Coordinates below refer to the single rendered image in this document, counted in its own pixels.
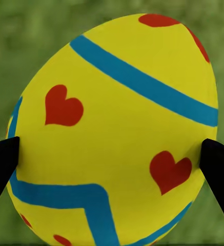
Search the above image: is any easter egg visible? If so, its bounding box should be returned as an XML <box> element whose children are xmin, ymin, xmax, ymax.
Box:
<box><xmin>5</xmin><ymin>14</ymin><xmax>218</xmax><ymax>246</ymax></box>

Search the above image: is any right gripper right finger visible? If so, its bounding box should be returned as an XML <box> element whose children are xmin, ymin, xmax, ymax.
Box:
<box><xmin>199</xmin><ymin>138</ymin><xmax>224</xmax><ymax>213</ymax></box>

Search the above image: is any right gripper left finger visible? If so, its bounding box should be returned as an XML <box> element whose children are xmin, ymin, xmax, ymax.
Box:
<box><xmin>0</xmin><ymin>136</ymin><xmax>19</xmax><ymax>196</ymax></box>

